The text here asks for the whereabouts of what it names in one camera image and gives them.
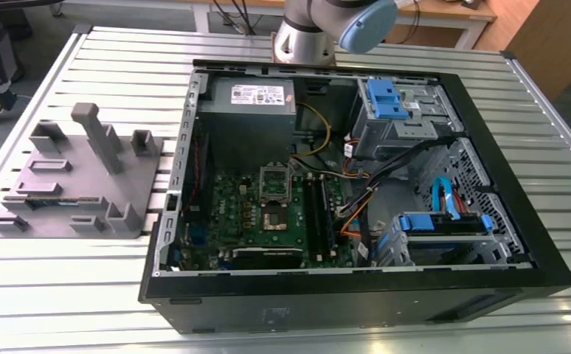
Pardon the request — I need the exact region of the wooden cabinet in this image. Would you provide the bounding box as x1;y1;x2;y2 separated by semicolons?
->
475;0;571;103

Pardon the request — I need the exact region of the metal socket cover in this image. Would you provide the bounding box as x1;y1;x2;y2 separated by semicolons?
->
259;164;295;203

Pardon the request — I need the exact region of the metal locking lever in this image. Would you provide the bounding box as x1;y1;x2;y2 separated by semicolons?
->
288;162;299;204

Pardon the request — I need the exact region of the silver drive cage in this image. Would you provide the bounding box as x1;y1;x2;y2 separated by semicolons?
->
352;77;464;160

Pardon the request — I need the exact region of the hard disk in blue carrier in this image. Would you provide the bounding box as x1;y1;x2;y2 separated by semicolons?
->
397;212;494;237

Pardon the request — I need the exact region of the black PC case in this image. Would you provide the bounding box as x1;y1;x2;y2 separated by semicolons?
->
137;58;571;335

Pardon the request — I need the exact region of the blue plastic drive bracket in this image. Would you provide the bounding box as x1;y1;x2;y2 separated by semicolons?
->
367;79;411;121

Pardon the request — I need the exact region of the wooden desk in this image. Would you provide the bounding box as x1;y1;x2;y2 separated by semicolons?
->
396;0;498;51

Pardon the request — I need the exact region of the green motherboard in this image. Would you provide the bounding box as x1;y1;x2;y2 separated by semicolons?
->
169;171;359;270

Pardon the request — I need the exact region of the white power supply label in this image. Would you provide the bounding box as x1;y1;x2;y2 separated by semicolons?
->
229;85;287;105

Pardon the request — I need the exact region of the black RAM slot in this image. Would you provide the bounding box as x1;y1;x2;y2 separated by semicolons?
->
312;175;331;259
303;175;323;260

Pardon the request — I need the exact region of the grey ribbon wire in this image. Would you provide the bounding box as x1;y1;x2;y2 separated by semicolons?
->
309;166;367;180

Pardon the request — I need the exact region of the grey parts rack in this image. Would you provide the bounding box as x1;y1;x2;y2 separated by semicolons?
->
0;103;164;240

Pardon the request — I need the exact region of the CPU socket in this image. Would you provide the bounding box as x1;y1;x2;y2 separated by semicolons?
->
260;201;295;233

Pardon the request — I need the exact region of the orange wire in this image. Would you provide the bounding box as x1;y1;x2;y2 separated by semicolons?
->
339;190;376;237

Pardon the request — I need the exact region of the silver disk bay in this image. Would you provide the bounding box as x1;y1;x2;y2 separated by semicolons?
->
371;212;532;268

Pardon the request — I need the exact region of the grey power supply unit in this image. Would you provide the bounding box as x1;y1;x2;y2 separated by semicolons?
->
199;76;299;163

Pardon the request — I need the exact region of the red black wire bundle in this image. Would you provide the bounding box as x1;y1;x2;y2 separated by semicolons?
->
340;134;367;180

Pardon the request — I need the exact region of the light blue disk wire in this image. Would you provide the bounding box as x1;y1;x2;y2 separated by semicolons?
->
431;176;464;222

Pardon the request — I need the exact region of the RAM stick with gold contacts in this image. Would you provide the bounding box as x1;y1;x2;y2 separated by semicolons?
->
3;195;100;208

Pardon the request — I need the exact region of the red disk wire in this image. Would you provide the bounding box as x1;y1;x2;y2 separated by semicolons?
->
441;190;471;219

